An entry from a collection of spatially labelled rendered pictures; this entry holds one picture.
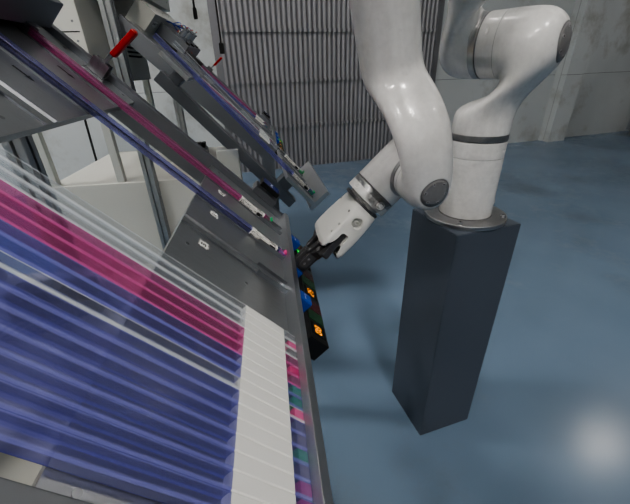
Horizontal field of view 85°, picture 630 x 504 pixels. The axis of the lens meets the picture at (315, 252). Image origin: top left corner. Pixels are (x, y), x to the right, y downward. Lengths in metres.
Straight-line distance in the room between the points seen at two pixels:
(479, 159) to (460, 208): 0.12
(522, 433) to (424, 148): 1.07
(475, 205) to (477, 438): 0.76
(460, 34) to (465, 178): 0.28
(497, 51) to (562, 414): 1.15
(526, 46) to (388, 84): 0.33
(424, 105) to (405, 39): 0.08
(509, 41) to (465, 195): 0.30
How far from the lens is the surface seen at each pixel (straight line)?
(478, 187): 0.86
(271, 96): 4.05
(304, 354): 0.43
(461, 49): 0.84
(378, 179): 0.60
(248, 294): 0.48
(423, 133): 0.51
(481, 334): 1.08
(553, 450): 1.40
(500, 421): 1.40
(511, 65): 0.81
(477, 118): 0.83
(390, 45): 0.53
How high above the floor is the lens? 1.04
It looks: 28 degrees down
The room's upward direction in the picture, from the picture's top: 2 degrees counter-clockwise
